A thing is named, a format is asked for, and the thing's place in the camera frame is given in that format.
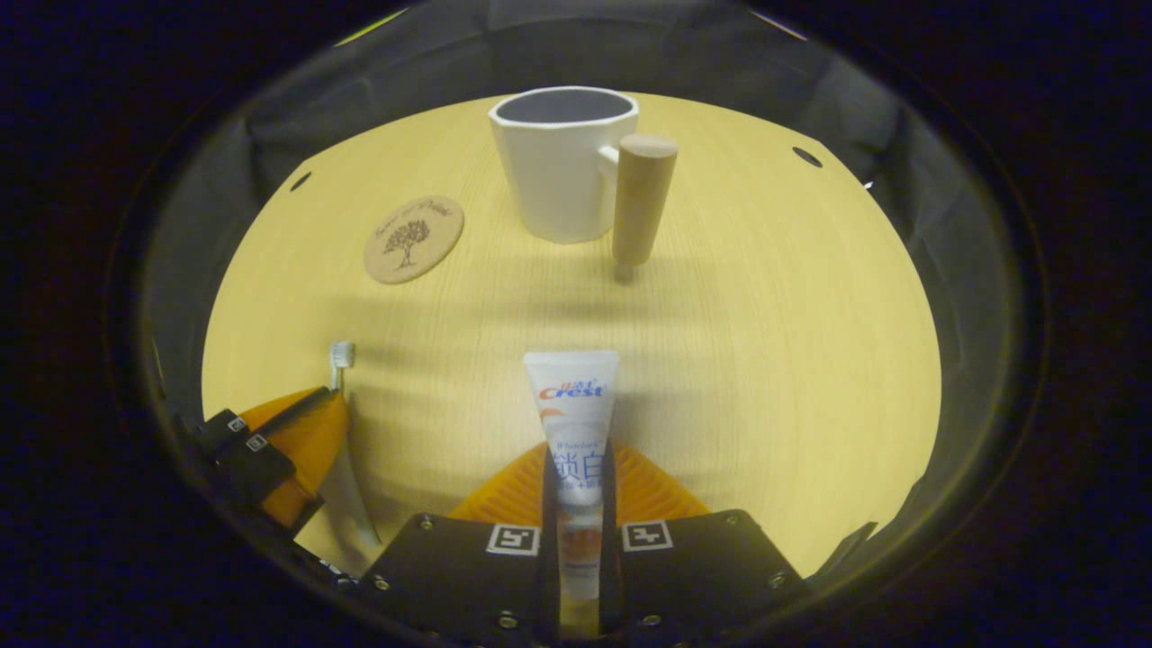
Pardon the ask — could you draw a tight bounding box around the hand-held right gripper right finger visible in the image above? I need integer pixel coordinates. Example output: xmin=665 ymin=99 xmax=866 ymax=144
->
xmin=598 ymin=438 xmax=811 ymax=644

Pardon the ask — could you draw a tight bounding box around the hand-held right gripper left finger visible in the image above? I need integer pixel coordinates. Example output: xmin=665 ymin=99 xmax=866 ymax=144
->
xmin=355 ymin=438 xmax=561 ymax=648

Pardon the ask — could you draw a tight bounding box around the white toothbrush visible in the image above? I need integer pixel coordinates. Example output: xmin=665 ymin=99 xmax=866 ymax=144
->
xmin=328 ymin=340 xmax=383 ymax=550

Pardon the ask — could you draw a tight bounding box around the white toothpaste tube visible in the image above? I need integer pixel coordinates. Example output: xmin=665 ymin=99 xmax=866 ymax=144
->
xmin=523 ymin=349 xmax=622 ymax=635

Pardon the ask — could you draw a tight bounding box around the round cork coaster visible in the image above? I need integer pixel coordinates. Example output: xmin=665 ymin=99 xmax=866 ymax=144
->
xmin=363 ymin=196 xmax=466 ymax=286

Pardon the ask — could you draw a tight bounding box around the white cup with wooden handle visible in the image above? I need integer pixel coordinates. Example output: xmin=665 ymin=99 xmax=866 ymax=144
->
xmin=489 ymin=85 xmax=680 ymax=268

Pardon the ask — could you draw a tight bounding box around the wooden desktop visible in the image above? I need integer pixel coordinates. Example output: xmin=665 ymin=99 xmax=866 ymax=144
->
xmin=200 ymin=90 xmax=943 ymax=640

